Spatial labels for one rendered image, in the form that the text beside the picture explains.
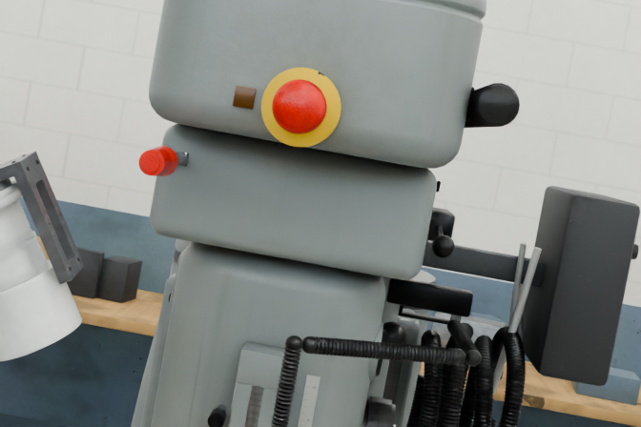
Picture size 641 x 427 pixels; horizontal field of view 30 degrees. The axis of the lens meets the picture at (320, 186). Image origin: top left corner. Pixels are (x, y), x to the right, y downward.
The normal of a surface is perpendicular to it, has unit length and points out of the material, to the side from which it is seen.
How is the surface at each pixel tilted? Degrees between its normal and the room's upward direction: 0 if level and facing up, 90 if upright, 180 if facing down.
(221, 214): 90
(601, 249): 90
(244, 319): 90
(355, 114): 90
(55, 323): 74
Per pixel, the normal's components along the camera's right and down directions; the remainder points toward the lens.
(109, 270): -0.19, 0.02
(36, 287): 0.61, -0.07
